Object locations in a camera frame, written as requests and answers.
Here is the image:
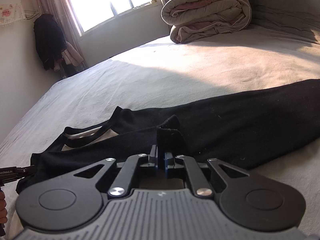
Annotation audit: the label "beige black raglan sweatshirt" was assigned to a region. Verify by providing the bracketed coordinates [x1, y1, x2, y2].
[16, 79, 319, 193]

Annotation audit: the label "dark hanging clothes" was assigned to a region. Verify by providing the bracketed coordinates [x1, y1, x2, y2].
[33, 13, 86, 75]

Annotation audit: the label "person's left hand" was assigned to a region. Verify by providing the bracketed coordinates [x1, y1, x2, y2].
[0, 190, 8, 224]

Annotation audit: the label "grey bed sheet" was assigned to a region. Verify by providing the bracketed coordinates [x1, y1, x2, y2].
[0, 24, 320, 240]

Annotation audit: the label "folded beige pink comforter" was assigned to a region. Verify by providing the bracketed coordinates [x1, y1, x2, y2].
[161, 0, 252, 44]

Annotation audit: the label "beige curtain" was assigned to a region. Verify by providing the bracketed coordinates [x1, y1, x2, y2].
[32, 0, 82, 53]

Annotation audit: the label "quilted beige headboard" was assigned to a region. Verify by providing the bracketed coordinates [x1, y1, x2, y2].
[249, 0, 319, 43]

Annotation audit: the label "white wall poster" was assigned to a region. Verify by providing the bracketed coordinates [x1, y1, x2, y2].
[0, 0, 26, 26]

